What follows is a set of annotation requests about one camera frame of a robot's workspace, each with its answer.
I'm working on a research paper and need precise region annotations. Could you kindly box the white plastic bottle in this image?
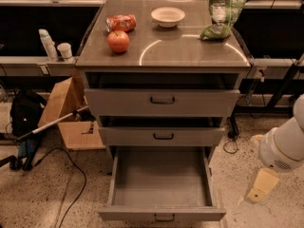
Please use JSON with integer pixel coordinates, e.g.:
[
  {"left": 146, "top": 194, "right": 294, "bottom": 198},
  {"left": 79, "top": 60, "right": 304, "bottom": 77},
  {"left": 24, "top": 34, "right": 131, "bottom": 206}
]
[{"left": 38, "top": 28, "right": 58, "bottom": 62}]

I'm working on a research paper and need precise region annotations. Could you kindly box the grey drawer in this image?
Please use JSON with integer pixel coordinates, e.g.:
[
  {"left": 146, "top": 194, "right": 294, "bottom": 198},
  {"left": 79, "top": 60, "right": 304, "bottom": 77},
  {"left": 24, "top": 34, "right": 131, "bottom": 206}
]
[
  {"left": 99, "top": 127, "right": 224, "bottom": 146},
  {"left": 85, "top": 89, "right": 239, "bottom": 117},
  {"left": 100, "top": 146, "right": 226, "bottom": 222}
]

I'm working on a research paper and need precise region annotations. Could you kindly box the black floor cable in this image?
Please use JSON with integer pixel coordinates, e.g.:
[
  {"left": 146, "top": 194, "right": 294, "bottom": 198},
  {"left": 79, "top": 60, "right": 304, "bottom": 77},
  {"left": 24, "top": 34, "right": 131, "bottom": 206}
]
[{"left": 33, "top": 147, "right": 88, "bottom": 228}]

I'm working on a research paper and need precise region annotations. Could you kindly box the white paper cup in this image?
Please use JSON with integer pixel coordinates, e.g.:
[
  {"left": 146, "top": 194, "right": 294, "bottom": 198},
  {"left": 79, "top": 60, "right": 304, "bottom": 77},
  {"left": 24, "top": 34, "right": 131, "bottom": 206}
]
[{"left": 57, "top": 43, "right": 73, "bottom": 62}]

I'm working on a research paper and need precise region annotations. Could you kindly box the crushed orange soda can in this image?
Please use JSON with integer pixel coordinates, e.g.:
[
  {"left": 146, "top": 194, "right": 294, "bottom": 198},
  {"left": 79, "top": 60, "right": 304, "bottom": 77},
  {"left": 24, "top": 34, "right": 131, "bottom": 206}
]
[{"left": 105, "top": 14, "right": 136, "bottom": 32}]

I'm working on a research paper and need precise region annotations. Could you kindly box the grey bottom drawer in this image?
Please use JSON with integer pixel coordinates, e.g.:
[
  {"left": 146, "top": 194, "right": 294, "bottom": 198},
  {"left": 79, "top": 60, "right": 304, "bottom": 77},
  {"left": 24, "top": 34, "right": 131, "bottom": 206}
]
[{"left": 100, "top": 146, "right": 226, "bottom": 222}]

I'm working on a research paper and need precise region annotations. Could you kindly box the black backpack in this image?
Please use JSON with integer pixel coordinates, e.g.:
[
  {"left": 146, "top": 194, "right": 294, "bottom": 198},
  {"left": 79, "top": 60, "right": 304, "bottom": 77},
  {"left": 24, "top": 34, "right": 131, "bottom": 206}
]
[{"left": 10, "top": 89, "right": 47, "bottom": 137}]

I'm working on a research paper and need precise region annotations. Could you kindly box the brown cardboard box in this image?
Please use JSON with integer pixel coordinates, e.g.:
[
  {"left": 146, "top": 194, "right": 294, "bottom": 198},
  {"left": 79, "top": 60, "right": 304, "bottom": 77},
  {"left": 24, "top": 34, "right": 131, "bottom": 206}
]
[{"left": 38, "top": 70, "right": 105, "bottom": 150}]

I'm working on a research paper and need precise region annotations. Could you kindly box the grey middle drawer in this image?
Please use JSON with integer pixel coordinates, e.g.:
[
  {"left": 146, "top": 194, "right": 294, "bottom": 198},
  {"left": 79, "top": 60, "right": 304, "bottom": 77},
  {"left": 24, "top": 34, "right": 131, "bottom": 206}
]
[{"left": 99, "top": 127, "right": 224, "bottom": 146}]

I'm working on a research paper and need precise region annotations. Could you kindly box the green chip bag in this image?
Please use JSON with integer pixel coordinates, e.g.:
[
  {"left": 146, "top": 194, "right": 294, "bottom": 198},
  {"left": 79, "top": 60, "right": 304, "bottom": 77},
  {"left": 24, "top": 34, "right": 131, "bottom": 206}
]
[{"left": 199, "top": 0, "right": 247, "bottom": 40}]

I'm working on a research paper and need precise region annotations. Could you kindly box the black coiled cable right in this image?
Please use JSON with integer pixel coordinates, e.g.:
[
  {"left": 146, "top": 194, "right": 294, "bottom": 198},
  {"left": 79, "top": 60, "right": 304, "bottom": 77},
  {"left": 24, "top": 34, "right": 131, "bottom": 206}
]
[{"left": 222, "top": 117, "right": 240, "bottom": 155}]

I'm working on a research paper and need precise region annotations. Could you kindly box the grey metal pole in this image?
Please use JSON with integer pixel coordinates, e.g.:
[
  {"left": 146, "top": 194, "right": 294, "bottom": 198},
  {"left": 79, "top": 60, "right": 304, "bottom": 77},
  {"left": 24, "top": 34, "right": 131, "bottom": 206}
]
[{"left": 16, "top": 105, "right": 89, "bottom": 142}]

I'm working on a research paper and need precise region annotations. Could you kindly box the red apple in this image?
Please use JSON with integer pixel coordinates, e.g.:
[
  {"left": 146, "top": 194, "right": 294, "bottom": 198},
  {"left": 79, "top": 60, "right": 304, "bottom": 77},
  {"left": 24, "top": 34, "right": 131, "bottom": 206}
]
[{"left": 107, "top": 30, "right": 129, "bottom": 53}]

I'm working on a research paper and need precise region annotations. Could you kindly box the white bowl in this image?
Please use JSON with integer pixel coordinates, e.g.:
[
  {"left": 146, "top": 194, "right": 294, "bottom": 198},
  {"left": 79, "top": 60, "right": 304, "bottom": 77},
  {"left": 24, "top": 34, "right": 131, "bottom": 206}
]
[{"left": 151, "top": 7, "right": 185, "bottom": 28}]

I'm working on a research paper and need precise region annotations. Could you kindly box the grey top drawer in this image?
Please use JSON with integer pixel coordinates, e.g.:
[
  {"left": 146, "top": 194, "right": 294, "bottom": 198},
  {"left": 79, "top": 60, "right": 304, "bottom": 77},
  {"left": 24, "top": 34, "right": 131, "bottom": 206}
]
[{"left": 85, "top": 89, "right": 239, "bottom": 117}]

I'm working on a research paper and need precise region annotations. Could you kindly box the black stand leg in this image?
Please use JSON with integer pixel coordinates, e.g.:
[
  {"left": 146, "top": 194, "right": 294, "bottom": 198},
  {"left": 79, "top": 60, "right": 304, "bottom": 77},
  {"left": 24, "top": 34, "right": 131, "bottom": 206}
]
[{"left": 267, "top": 52, "right": 304, "bottom": 109}]

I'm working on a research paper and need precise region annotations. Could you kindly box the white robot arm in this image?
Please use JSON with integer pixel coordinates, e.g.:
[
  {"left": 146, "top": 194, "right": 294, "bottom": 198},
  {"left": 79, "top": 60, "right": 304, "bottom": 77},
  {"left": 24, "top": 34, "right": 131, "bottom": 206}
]
[{"left": 245, "top": 95, "right": 304, "bottom": 203}]

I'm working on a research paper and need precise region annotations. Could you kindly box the grey metal drawer cabinet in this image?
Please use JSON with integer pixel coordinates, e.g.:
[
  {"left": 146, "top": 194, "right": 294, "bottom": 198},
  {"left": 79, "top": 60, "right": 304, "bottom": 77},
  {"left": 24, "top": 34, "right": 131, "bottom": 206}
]
[{"left": 74, "top": 0, "right": 252, "bottom": 163}]

